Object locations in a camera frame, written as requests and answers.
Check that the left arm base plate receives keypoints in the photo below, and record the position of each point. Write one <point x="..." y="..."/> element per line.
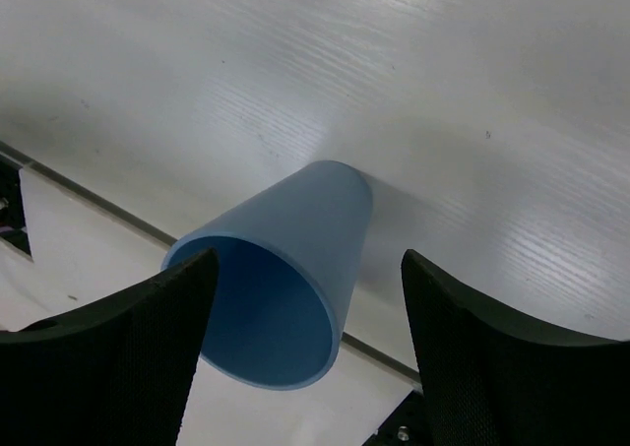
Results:
<point x="12" y="217"/>

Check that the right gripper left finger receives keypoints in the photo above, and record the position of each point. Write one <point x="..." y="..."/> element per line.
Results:
<point x="117" y="371"/>

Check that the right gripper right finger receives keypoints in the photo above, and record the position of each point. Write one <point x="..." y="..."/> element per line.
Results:
<point x="493" y="375"/>

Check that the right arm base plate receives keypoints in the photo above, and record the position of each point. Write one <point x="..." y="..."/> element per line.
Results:
<point x="406" y="425"/>

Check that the blue cup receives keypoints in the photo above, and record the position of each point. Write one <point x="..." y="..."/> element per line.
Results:
<point x="289" y="261"/>

